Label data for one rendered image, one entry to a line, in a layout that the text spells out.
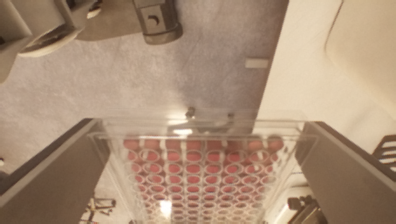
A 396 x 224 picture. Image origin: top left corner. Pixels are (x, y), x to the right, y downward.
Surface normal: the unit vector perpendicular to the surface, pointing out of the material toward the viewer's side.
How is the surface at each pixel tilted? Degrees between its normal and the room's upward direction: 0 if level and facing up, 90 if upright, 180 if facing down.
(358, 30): 90
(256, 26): 0
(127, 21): 0
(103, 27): 0
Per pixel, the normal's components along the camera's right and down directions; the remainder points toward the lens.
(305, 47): 0.00, 0.65
